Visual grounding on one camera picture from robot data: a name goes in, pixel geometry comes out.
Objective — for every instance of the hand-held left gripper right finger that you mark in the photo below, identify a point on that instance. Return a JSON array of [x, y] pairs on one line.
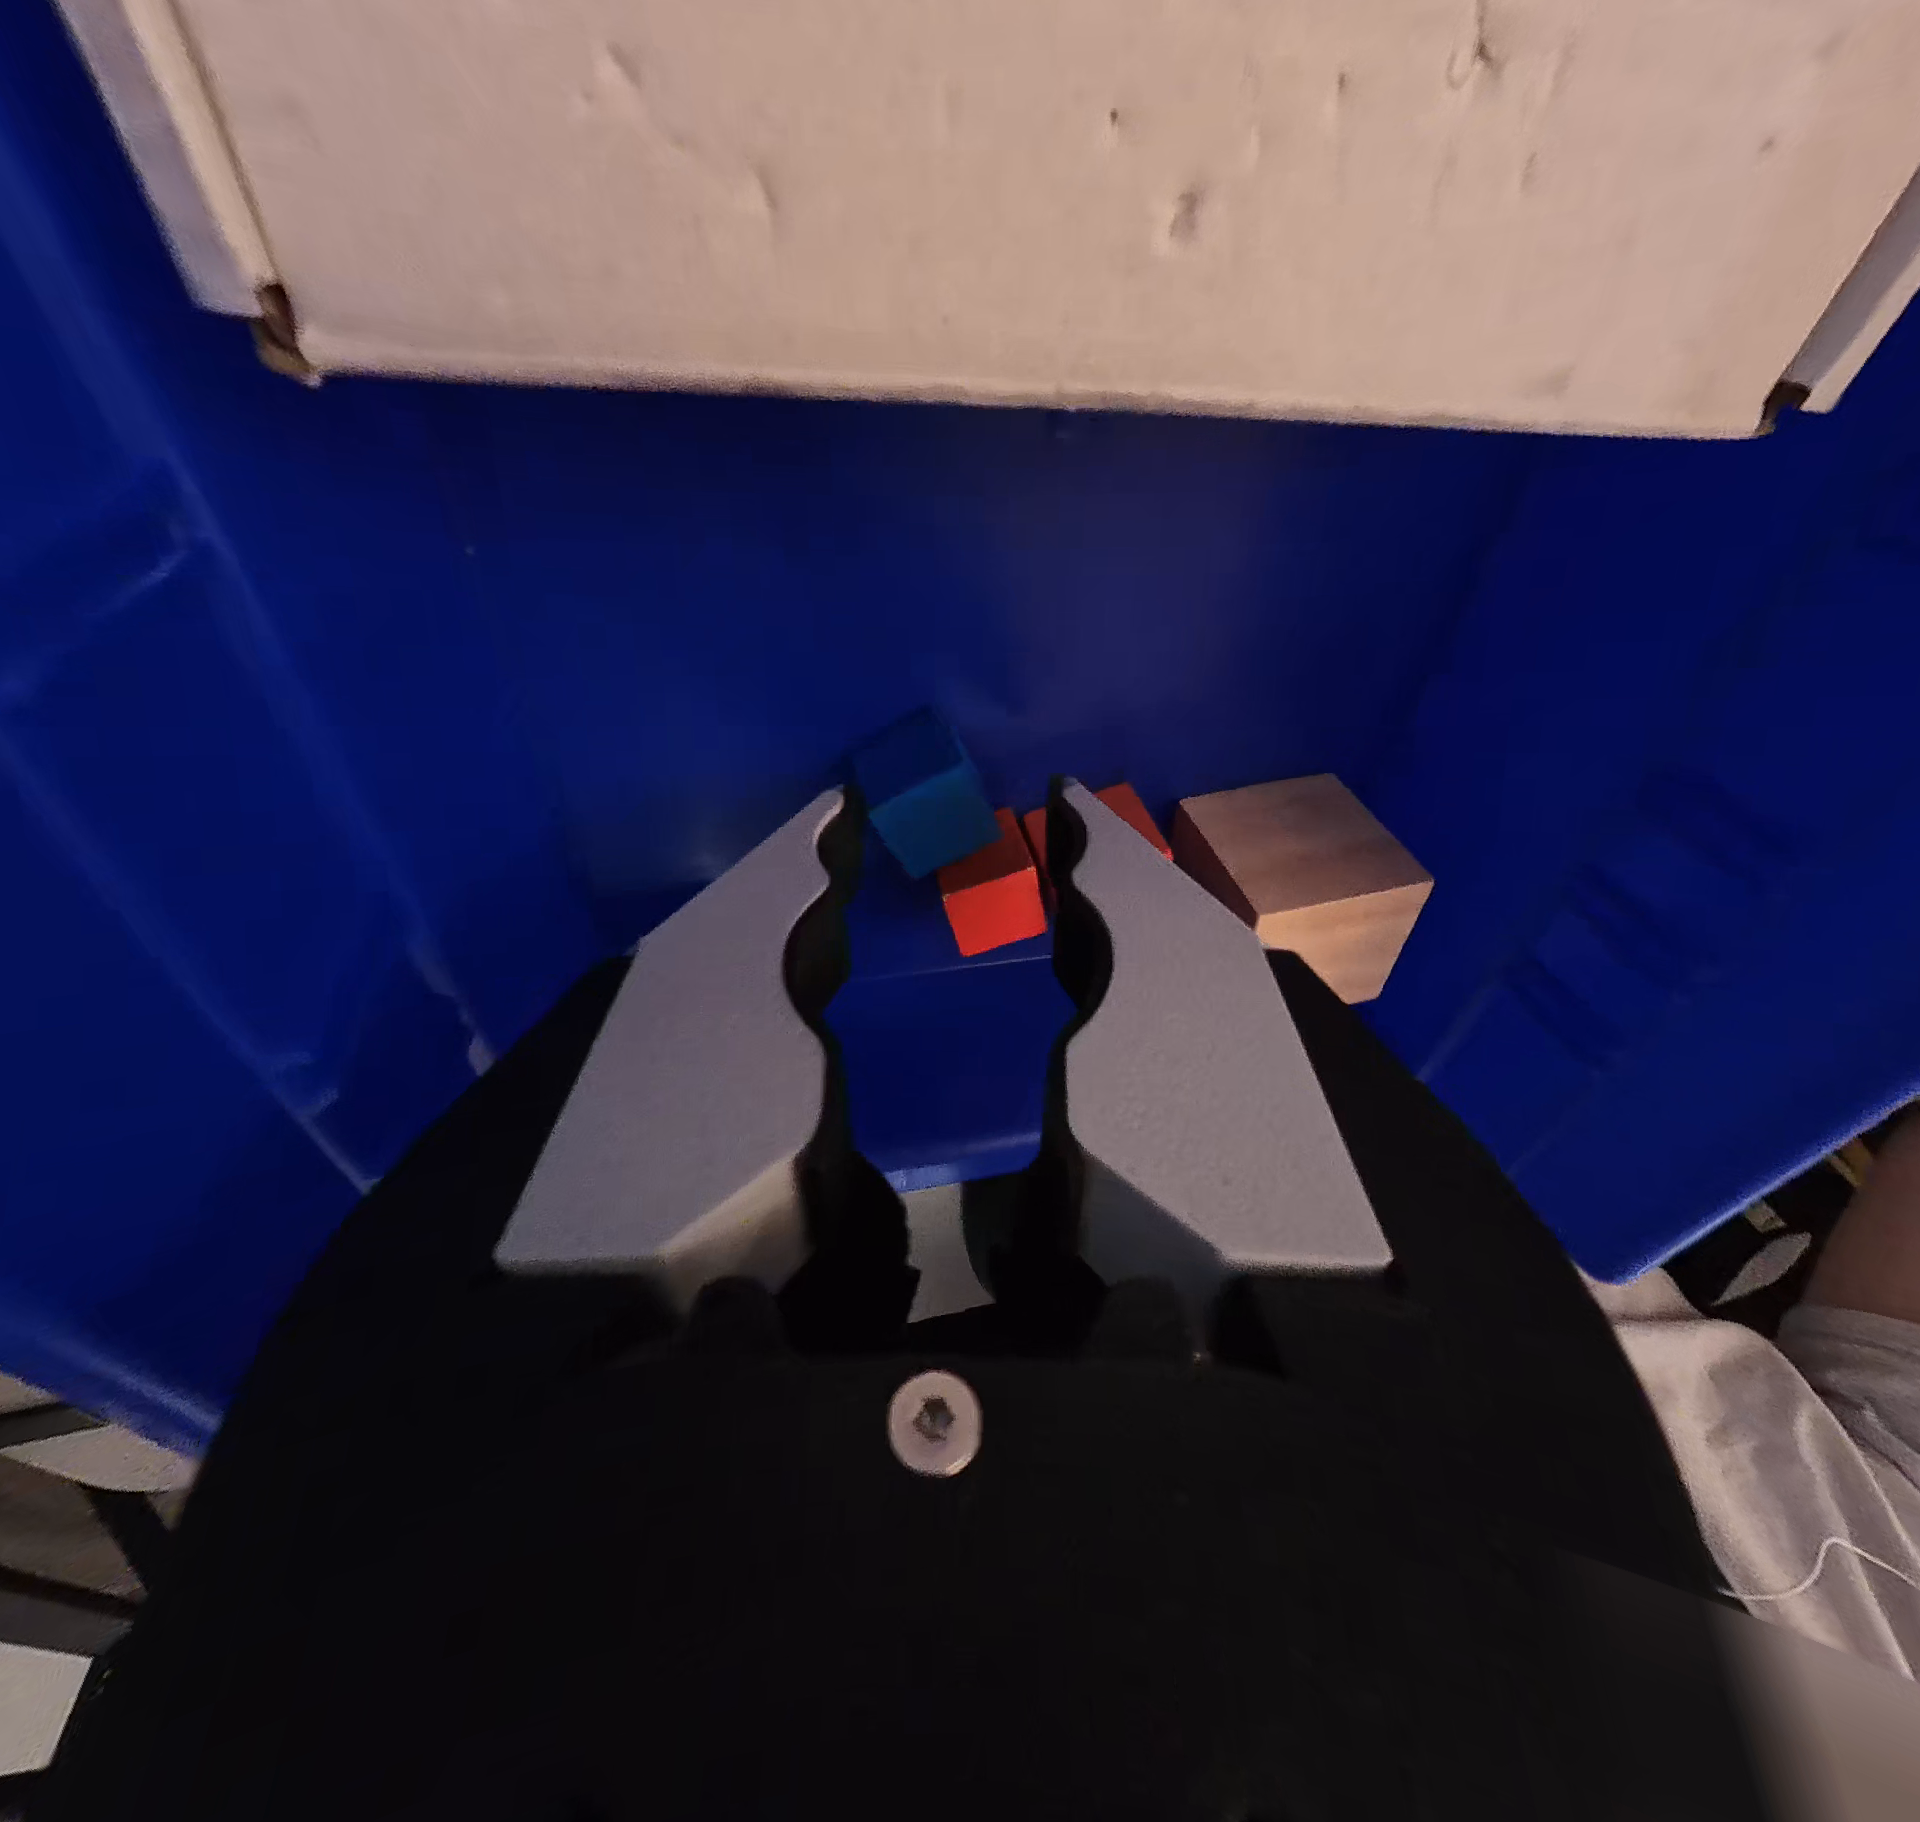
[[1202, 1087]]

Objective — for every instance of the small red cube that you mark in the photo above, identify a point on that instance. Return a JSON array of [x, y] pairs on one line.
[[994, 902], [1133, 816]]

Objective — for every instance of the small blue cube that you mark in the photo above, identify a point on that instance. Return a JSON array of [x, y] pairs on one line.
[[930, 802]]

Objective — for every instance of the white cardboard box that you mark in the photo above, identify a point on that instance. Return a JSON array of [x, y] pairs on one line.
[[977, 128]]

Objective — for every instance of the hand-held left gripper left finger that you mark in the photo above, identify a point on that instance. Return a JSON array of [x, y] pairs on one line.
[[690, 1087]]

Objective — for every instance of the blue plastic bin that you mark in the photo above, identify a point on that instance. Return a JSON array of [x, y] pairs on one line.
[[450, 727]]

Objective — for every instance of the person's white clothing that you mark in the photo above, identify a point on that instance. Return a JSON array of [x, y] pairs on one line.
[[1770, 1448]]

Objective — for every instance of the brown wooden cube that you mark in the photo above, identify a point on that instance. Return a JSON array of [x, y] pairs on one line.
[[1305, 877]]

